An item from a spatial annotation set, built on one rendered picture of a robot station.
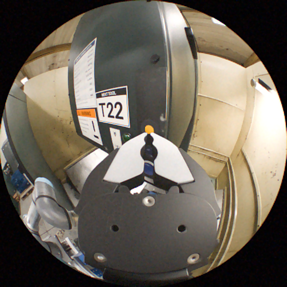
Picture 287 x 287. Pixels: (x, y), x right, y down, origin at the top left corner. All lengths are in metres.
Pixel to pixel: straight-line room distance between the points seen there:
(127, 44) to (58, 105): 1.27
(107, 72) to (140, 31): 0.10
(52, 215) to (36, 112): 1.18
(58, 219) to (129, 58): 0.45
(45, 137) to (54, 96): 0.52
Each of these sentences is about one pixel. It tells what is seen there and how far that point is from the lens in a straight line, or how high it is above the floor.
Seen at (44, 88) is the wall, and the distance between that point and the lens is 1.40.
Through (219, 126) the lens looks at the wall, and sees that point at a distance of 1.22.
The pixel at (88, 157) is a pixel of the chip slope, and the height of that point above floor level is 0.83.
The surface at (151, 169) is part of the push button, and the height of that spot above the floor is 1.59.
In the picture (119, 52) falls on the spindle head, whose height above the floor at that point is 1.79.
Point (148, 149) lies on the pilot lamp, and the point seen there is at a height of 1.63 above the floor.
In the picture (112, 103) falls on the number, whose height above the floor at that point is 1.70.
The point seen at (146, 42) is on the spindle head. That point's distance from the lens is 0.15.
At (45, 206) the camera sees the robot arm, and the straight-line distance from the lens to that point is 0.40.
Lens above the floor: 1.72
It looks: 32 degrees down
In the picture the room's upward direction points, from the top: 1 degrees counter-clockwise
